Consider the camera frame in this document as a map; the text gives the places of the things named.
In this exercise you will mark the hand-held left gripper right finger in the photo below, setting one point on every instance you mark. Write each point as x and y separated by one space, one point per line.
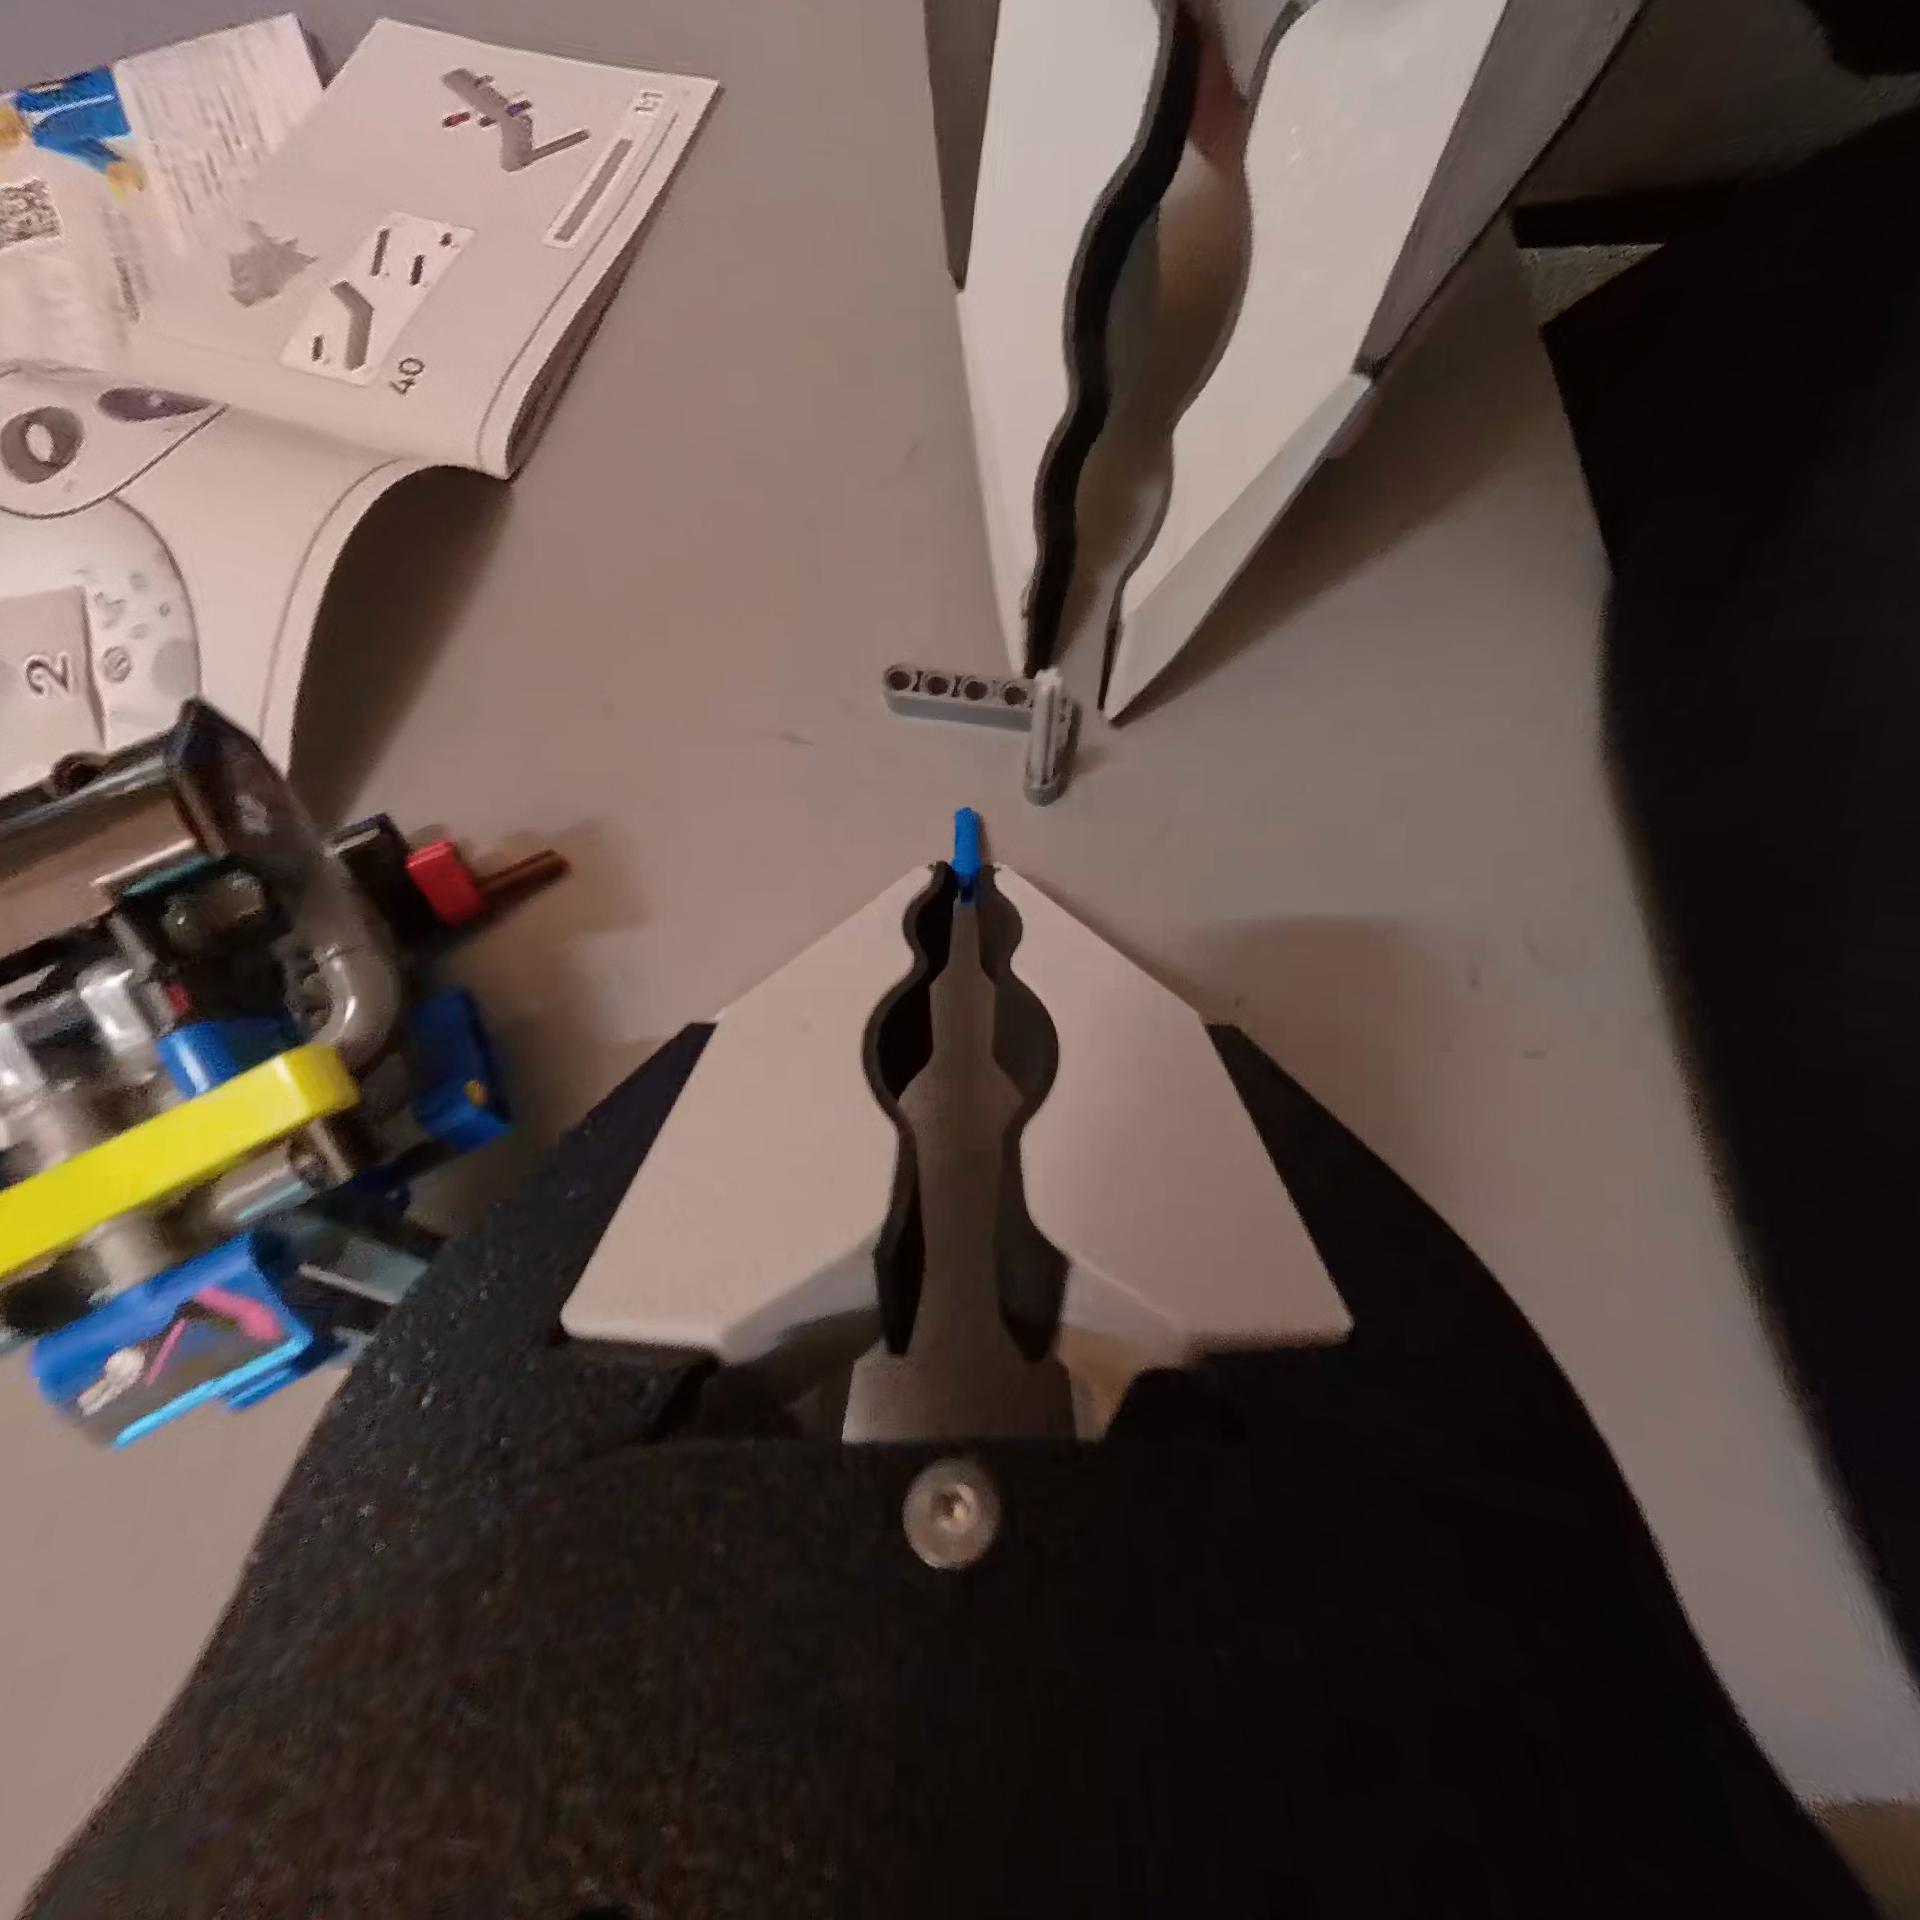
1187 1200

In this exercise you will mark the person's black clothed body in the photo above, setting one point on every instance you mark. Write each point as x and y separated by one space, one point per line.
1770 750

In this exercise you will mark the partly built lego vehicle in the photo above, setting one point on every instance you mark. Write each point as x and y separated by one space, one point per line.
227 1080

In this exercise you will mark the grey angled lego beam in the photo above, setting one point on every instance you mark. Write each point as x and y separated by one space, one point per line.
943 689

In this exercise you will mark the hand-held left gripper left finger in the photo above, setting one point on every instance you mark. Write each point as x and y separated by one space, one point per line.
735 1200

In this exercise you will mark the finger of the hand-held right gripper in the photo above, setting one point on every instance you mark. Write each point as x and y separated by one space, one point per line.
1348 301
1037 225

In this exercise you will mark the blue lego pin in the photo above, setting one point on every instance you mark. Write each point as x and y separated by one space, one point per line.
966 846

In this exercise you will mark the lego instruction booklet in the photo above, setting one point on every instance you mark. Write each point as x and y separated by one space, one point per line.
377 270

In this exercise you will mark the grey lego axle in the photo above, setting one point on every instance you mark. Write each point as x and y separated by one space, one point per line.
1055 704

